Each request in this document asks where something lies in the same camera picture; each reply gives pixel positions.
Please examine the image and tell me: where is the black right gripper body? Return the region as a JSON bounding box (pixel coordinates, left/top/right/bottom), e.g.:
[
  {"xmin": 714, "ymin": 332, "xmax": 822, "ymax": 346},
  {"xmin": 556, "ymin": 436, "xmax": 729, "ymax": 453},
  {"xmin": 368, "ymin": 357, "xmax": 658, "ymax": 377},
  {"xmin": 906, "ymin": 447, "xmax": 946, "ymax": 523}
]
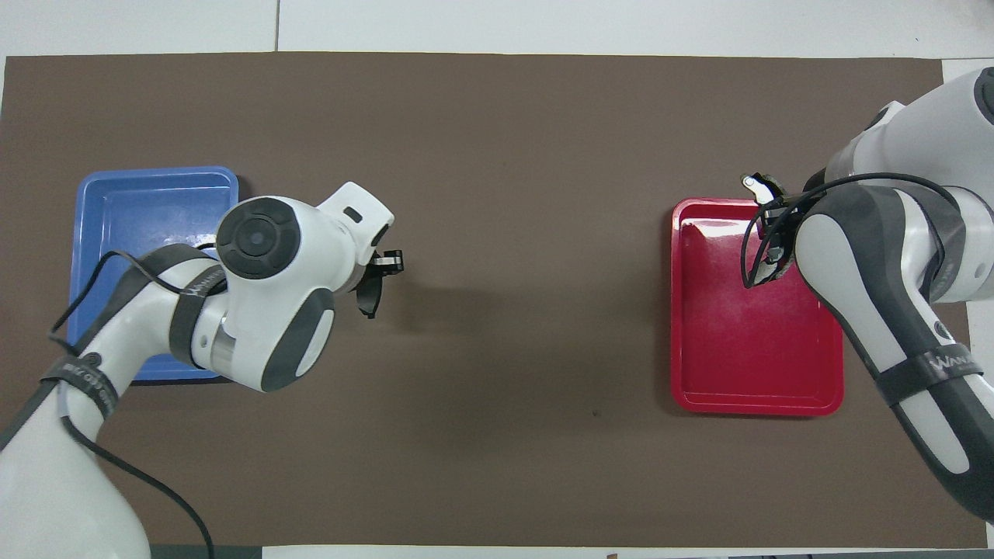
[{"xmin": 763, "ymin": 198, "xmax": 797, "ymax": 265}]

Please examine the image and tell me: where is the short dark brake pad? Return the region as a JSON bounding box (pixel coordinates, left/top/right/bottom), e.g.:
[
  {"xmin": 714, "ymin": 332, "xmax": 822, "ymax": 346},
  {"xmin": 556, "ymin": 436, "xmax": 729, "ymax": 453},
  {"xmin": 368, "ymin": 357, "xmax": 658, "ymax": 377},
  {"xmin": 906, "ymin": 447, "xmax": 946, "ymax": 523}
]
[{"xmin": 356, "ymin": 269, "xmax": 384, "ymax": 320}]

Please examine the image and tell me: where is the red plastic tray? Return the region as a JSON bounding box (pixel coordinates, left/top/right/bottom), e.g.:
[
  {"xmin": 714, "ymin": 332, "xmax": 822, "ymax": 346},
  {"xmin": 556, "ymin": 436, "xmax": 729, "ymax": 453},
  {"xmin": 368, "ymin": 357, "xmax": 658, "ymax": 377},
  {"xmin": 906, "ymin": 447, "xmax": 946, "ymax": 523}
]
[{"xmin": 670, "ymin": 197, "xmax": 846, "ymax": 418}]

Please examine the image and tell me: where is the brown table mat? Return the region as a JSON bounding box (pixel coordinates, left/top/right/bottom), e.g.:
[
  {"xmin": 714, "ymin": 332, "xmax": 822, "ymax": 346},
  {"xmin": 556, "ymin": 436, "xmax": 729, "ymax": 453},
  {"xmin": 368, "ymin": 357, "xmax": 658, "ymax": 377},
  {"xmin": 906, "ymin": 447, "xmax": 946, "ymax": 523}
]
[{"xmin": 0, "ymin": 53, "xmax": 987, "ymax": 548}]

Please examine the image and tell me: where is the blue plastic tray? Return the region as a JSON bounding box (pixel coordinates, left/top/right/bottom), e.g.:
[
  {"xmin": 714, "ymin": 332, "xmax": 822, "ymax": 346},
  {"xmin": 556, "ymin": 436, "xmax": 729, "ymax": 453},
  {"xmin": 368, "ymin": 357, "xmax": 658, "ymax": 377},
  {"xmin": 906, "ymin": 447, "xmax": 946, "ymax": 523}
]
[{"xmin": 66, "ymin": 165, "xmax": 240, "ymax": 385}]

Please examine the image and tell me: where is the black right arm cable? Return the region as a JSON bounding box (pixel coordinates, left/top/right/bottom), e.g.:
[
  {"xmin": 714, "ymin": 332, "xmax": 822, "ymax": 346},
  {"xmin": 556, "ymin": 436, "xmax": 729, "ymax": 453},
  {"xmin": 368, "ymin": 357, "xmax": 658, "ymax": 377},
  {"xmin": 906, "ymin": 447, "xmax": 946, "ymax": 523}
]
[{"xmin": 740, "ymin": 172, "xmax": 968, "ymax": 290}]

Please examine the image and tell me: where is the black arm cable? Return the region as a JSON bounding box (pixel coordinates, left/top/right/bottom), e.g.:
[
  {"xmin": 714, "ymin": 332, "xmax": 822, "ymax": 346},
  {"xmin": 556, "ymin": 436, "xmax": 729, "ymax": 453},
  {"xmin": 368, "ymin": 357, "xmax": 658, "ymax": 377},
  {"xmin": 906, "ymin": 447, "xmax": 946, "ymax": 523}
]
[
  {"xmin": 740, "ymin": 172, "xmax": 968, "ymax": 290},
  {"xmin": 48, "ymin": 241, "xmax": 226, "ymax": 559}
]

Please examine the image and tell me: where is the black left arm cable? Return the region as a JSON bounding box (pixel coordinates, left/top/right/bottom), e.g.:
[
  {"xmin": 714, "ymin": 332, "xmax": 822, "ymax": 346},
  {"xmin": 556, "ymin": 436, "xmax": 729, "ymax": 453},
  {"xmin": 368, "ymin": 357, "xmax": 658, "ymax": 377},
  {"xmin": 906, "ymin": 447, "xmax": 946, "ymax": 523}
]
[{"xmin": 48, "ymin": 241, "xmax": 226, "ymax": 559}]

